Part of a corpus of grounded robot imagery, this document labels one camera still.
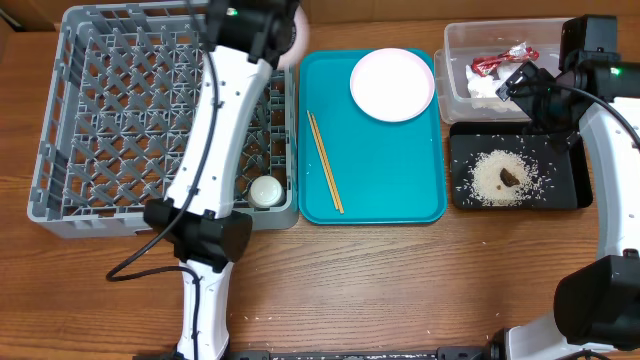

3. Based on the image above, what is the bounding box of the white paper napkin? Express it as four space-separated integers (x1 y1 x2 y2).
465 62 520 112

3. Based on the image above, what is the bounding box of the red snack wrapper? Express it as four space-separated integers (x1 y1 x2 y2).
470 42 540 77

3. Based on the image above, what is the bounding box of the brown food scrap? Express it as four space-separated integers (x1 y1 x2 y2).
500 168 520 187

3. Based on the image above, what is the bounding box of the white rice pile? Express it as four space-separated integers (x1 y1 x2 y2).
450 134 553 208

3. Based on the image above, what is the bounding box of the large pink round plate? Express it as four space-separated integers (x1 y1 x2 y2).
350 48 435 123

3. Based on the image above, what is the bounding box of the pink bowl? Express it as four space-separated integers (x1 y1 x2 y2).
277 6 310 70

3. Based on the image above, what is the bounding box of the white plastic cup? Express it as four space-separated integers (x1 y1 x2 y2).
248 175 286 209

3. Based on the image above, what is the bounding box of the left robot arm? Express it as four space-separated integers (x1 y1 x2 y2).
143 1 307 359

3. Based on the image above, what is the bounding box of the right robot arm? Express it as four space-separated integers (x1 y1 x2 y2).
487 15 639 360

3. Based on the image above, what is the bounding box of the black food waste tray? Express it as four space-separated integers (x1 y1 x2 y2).
449 122 593 210

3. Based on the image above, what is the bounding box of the clear plastic waste bin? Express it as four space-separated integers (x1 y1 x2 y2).
434 18 566 124

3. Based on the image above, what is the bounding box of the teal plastic serving tray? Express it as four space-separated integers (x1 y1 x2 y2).
297 49 447 225

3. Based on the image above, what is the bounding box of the wooden chopstick right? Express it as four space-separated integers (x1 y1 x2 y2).
309 112 346 215

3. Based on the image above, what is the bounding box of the wooden chopstick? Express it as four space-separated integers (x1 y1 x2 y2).
306 110 343 215
309 112 346 215

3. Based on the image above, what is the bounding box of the wooden chopstick left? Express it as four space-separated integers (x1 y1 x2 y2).
306 110 343 215

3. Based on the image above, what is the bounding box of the grey plastic dish rack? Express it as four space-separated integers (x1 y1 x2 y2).
27 1 299 238

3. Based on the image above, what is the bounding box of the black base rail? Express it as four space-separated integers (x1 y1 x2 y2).
222 346 502 360

